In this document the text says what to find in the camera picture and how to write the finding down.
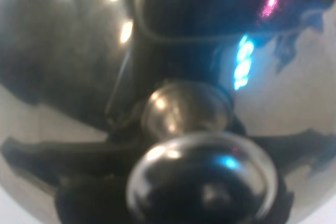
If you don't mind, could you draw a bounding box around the stainless steel teapot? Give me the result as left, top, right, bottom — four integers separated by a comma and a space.
1, 0, 335, 223

